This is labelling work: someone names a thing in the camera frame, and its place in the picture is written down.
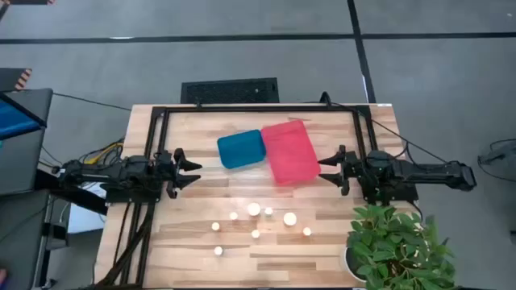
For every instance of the small pill bottle white cap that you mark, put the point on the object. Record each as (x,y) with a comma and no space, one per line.
(215,226)
(218,250)

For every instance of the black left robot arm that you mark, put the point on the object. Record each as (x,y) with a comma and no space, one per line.
(121,173)

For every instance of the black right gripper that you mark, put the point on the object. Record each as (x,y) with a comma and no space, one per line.
(356,169)

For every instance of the hazard striped floor plate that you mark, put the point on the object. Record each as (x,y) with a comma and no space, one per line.
(22,79)

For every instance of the pink pill bottle white cap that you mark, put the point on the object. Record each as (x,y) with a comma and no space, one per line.
(233,216)

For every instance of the pink plastic bin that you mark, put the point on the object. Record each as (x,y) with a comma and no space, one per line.
(290,153)

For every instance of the grey desk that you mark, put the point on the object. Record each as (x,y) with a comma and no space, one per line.
(24,169)

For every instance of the blue plastic bin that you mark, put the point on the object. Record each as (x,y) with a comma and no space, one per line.
(241,148)

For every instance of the laptop with blue screen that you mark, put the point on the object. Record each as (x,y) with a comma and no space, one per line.
(16,121)

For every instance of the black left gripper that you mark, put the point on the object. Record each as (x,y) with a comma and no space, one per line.
(164,169)

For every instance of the black metal table frame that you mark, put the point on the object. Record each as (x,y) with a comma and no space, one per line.
(258,108)

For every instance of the large orange pill bottle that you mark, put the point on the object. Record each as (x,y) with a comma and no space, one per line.
(290,218)
(254,209)

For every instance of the green leafy plant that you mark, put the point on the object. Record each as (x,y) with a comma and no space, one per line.
(395,249)

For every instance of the grey equipment cart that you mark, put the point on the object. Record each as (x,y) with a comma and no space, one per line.
(20,241)

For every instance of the orange pill bottle white cap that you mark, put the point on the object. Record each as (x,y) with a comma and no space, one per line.
(306,231)

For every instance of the yellow pill bottle white cap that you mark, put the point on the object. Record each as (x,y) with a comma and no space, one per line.
(255,233)

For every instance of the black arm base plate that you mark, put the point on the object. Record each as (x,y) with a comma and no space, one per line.
(397,195)
(129,197)

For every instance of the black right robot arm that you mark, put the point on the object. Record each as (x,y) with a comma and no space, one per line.
(423,171)

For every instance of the small orange pill bottle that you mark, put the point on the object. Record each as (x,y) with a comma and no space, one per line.
(268,211)

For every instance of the white plant pot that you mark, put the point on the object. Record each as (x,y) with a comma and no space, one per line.
(350,263)

